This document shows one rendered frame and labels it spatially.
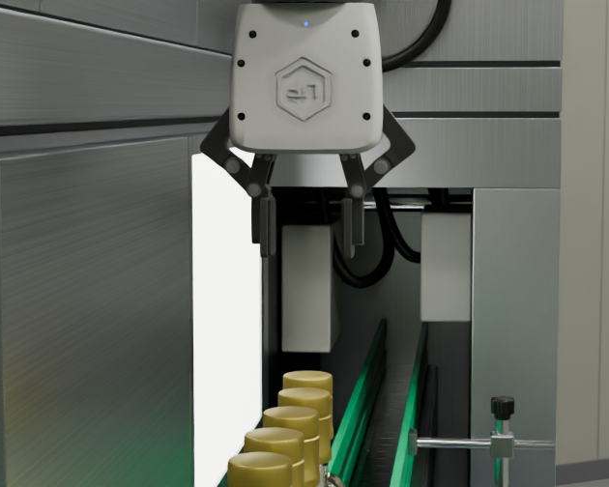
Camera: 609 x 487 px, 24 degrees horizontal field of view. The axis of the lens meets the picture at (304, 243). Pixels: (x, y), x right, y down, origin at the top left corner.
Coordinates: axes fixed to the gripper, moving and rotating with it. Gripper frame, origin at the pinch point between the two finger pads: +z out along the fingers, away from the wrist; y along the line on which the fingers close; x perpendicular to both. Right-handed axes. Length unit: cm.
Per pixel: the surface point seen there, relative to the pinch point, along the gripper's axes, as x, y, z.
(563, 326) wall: 466, 54, 80
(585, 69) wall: 470, 62, -22
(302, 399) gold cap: -7.5, 0.4, 10.2
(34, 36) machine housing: -19.8, -12.8, -12.1
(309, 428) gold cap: -12.8, 1.4, 10.8
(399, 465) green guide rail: 52, 4, 30
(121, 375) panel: -4.8, -11.9, 9.4
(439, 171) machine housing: 87, 8, 0
